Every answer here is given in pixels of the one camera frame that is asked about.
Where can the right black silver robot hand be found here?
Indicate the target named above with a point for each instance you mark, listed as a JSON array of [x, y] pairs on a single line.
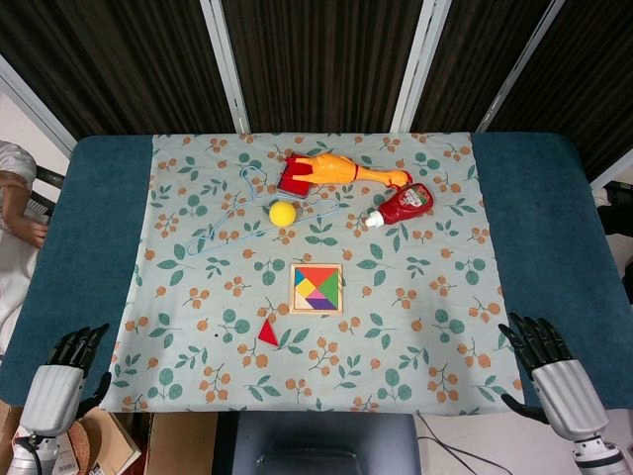
[[569, 396]]

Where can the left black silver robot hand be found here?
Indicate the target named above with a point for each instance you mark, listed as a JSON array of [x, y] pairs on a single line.
[[52, 396]]

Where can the red triangle puzzle piece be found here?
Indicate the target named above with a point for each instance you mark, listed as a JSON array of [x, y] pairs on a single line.
[[268, 334]]

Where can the dark robot base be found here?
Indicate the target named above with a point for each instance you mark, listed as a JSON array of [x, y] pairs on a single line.
[[321, 443]]

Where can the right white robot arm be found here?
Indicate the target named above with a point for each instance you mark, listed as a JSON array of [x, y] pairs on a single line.
[[596, 457]]

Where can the bystander bare forearm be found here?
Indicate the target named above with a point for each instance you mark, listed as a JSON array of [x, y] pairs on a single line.
[[20, 213]]

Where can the wooden tangram puzzle tray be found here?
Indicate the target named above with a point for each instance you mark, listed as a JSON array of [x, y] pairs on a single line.
[[292, 297]]

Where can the large green tangram triangle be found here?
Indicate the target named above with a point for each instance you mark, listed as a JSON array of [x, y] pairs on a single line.
[[330, 289]]

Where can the purple tangram parallelogram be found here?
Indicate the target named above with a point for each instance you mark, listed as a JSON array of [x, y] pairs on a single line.
[[321, 305]]

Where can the pink tangram triangle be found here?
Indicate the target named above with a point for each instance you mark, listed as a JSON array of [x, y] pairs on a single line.
[[315, 296]]

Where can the blue tangram triangle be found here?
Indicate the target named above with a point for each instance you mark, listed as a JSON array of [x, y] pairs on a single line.
[[298, 278]]

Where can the large red-orange tangram triangle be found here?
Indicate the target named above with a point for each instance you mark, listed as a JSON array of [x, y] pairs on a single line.
[[317, 274]]

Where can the flat cardboard with label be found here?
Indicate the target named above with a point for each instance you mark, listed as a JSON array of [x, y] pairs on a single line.
[[114, 447]]

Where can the bystander in white clothes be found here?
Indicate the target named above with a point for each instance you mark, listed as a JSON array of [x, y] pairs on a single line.
[[12, 277]]

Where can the brown cardboard box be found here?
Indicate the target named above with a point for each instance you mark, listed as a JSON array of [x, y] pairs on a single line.
[[183, 445]]

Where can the teal table cover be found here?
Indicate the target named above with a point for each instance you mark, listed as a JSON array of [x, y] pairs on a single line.
[[544, 237]]

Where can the floral tablecloth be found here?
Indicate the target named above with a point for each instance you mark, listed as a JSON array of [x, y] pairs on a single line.
[[395, 321]]

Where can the black bag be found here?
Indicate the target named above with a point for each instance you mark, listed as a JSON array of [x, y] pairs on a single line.
[[618, 208]]

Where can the black chair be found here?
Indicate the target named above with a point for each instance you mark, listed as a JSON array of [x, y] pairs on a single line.
[[49, 177]]

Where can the red ketchup bottle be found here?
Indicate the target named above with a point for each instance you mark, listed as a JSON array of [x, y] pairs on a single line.
[[408, 203]]

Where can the yellow ball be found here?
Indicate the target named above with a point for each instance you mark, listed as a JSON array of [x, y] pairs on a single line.
[[283, 214]]

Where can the red rectangular box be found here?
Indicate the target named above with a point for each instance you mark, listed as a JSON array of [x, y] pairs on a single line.
[[292, 187]]

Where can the orange rubber chicken toy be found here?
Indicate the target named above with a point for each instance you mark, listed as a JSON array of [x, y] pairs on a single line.
[[341, 168]]

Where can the white partition post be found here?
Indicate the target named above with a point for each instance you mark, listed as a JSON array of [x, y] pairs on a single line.
[[225, 64], [34, 104], [418, 64], [519, 64]]

